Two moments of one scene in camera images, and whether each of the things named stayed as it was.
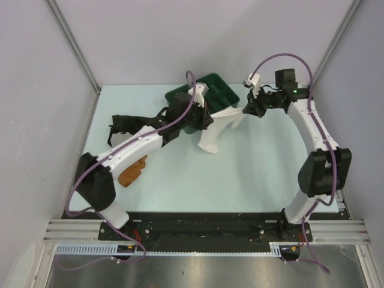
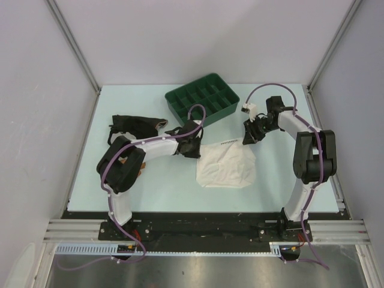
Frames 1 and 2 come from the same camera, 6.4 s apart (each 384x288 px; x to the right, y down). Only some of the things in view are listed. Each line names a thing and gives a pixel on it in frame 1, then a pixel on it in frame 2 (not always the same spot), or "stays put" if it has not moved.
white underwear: [210, 136] → [227, 164]
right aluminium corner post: [347, 21] stays put
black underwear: [125, 124] stays put
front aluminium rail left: [75, 231] stays put
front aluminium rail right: [339, 231] stays put
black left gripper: [206, 120] → [195, 153]
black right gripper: [253, 107] → [252, 135]
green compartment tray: [219, 96] stays put
